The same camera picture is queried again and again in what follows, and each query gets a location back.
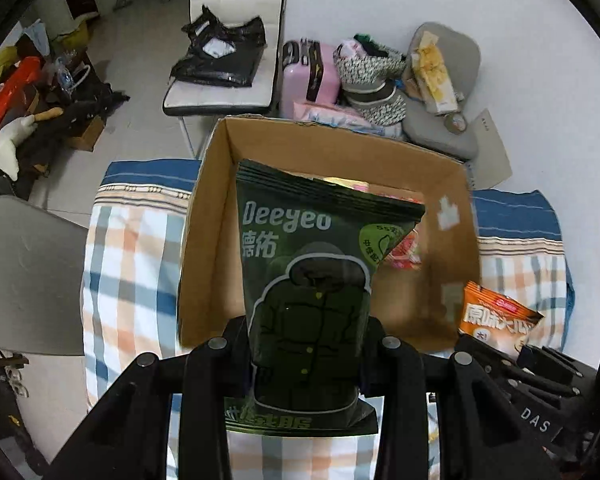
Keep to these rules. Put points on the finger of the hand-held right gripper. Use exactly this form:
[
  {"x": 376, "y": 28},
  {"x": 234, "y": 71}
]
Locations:
[
  {"x": 500, "y": 367},
  {"x": 555, "y": 362}
]

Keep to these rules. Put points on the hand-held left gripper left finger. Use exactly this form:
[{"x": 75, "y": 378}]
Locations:
[{"x": 234, "y": 352}]

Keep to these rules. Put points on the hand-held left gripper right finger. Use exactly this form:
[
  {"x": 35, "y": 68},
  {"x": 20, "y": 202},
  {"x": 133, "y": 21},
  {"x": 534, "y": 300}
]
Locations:
[{"x": 381, "y": 355}]

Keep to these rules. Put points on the orange snack packet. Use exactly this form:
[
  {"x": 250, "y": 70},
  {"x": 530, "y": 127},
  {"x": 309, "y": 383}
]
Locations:
[{"x": 495, "y": 317}]

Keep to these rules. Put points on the dark green snack packet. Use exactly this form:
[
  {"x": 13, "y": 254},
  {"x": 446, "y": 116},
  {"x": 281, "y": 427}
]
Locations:
[{"x": 305, "y": 280}]

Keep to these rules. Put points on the brown cardboard box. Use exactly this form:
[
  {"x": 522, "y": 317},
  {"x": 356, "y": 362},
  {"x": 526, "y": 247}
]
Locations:
[{"x": 215, "y": 240}]

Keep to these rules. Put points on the pink snack packet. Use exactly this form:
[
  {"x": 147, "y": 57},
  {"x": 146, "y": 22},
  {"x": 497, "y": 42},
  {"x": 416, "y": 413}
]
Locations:
[{"x": 402, "y": 250}]

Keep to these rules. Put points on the plaid cloth covered table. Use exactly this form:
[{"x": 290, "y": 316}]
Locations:
[{"x": 130, "y": 260}]

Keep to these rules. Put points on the beige cardboard sheet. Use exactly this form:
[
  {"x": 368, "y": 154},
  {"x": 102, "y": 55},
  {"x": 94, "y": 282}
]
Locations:
[{"x": 492, "y": 152}]

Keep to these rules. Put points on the grey cushioned chair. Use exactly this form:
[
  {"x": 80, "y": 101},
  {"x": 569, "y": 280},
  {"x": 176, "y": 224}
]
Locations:
[{"x": 442, "y": 130}]

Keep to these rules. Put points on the small round tin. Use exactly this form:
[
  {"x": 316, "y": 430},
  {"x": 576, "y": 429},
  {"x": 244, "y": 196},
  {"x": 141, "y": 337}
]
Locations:
[{"x": 456, "y": 122}]

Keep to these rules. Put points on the pastel tissue pack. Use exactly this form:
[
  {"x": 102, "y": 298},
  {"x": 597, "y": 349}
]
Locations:
[{"x": 330, "y": 115}]

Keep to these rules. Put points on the patterned bucket hat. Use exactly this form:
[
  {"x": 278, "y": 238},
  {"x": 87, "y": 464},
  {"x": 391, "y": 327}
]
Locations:
[{"x": 377, "y": 102}]

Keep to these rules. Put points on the yellow snack packet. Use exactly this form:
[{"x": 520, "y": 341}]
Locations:
[{"x": 434, "y": 75}]

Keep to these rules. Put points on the pink suitcase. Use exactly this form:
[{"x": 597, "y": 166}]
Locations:
[{"x": 310, "y": 72}]

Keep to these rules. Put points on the patterned fabric bag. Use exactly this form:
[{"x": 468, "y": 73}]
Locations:
[{"x": 367, "y": 62}]

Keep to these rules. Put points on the black plastic bag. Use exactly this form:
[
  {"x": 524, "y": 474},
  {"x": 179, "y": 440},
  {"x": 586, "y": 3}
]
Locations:
[{"x": 222, "y": 55}]

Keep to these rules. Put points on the white goose plush toy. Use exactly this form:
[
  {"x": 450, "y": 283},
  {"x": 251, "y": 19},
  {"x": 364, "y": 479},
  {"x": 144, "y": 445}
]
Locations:
[{"x": 5, "y": 142}]

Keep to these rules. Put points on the red plastic bag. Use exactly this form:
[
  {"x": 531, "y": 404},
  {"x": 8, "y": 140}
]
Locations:
[{"x": 5, "y": 92}]

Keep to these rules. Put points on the yellow plastic bag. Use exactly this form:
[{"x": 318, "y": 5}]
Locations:
[{"x": 75, "y": 35}]

